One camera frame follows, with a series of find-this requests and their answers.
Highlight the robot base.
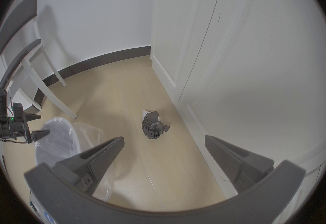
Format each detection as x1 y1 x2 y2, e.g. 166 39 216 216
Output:
29 191 58 224

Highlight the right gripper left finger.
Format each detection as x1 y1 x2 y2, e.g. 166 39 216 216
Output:
52 136 125 194

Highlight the clear plastic bag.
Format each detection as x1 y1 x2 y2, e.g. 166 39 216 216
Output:
34 116 115 202

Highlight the grey padded white chair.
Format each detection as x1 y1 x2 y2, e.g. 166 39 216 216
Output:
0 0 77 120

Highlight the black plastic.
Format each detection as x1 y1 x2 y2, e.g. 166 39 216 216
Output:
142 111 170 139

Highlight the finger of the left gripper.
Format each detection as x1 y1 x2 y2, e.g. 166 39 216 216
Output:
31 129 50 142
24 113 42 122

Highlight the white wardrobe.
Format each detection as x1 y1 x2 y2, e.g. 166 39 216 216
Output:
150 0 326 218

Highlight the white trash bin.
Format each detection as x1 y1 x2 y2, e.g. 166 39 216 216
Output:
35 117 82 167

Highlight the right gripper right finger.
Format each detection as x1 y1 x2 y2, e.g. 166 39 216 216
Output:
204 135 275 194

